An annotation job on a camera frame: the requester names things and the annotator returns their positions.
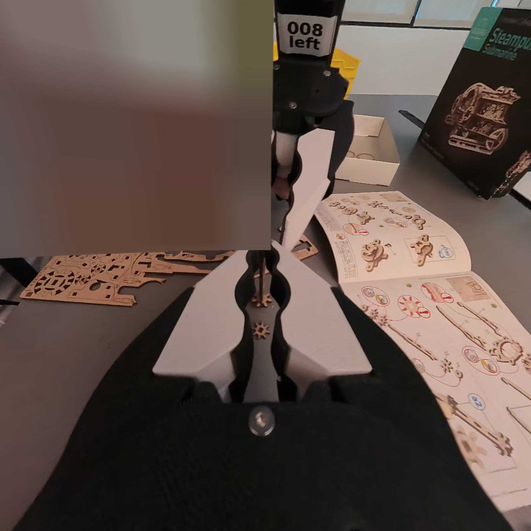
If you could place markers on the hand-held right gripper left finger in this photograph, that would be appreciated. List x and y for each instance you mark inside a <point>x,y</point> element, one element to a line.
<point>203,332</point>

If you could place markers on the small wooden gear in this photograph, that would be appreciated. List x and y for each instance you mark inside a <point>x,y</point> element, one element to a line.
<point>255,327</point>

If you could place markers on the black flat strip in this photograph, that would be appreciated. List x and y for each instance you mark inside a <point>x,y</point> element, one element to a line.
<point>410,117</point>

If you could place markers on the person's left hand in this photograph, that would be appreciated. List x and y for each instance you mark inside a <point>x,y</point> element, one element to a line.
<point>282,186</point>

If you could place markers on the window with blinds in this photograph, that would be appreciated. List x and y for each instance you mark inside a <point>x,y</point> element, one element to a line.
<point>373,10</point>

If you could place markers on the small white cardboard box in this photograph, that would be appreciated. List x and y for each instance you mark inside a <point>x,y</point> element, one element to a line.
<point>369,172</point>

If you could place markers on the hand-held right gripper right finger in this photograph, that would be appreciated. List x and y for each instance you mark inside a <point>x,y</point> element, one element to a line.
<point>327,332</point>

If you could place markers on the laser-cut wooden parts sheet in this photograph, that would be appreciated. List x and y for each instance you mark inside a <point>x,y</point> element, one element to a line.
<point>126,292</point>

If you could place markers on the pile of tan rubber bands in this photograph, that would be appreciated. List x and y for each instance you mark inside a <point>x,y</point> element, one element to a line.
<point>365,155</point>

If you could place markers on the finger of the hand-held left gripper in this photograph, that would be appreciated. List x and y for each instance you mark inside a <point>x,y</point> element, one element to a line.
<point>315,166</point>

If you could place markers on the slotted wooden bar with gear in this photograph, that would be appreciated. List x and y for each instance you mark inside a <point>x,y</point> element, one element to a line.
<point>262,278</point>

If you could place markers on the printed instruction booklet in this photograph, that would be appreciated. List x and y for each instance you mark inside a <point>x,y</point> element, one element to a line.
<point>439,253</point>

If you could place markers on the black model kit box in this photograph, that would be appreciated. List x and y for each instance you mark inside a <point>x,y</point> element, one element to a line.
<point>448,137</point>

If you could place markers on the yellow plastic bin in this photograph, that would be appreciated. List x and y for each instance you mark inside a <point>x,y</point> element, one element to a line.
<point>350,70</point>

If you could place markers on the small wooden cutout frame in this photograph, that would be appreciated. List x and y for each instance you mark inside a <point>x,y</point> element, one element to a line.
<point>314,249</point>

